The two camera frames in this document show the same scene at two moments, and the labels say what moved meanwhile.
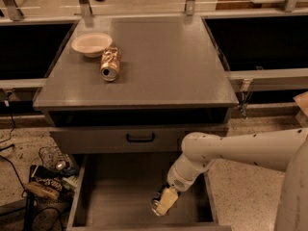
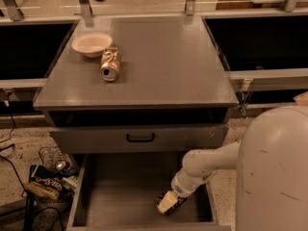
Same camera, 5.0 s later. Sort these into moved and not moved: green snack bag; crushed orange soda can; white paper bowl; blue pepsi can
Moved: blue pepsi can
Not moved: white paper bowl; crushed orange soda can; green snack bag
